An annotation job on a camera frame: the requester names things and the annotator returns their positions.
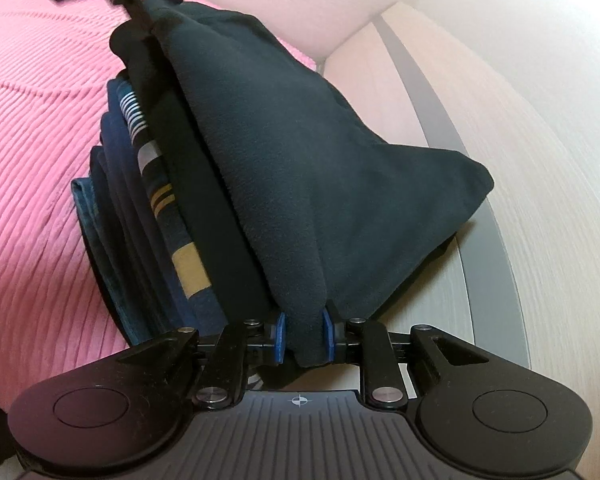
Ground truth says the dark green long-sleeve shirt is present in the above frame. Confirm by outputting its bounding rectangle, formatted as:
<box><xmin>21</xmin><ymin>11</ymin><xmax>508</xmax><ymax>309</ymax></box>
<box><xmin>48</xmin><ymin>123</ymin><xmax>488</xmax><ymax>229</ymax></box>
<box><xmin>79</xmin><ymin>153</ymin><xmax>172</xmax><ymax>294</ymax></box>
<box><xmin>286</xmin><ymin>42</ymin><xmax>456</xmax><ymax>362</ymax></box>
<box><xmin>110</xmin><ymin>0</ymin><xmax>493</xmax><ymax>367</ymax></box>

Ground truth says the stack of folded clothes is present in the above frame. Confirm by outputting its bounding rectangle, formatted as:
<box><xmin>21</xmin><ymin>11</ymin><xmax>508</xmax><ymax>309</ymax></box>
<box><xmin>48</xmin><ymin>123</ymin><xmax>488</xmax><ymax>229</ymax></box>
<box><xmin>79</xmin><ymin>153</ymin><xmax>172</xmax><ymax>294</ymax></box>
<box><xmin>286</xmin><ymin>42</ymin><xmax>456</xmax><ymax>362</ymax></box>
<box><xmin>69</xmin><ymin>49</ymin><xmax>282</xmax><ymax>348</ymax></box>

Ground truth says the pink ribbed bed blanket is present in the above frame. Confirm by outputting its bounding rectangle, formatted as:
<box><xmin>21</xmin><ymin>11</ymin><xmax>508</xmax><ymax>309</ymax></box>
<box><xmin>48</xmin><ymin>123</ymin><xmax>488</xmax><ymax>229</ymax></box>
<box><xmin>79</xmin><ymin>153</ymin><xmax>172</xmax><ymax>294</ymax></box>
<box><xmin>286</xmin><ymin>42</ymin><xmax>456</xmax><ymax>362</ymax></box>
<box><xmin>0</xmin><ymin>0</ymin><xmax>322</xmax><ymax>413</ymax></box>

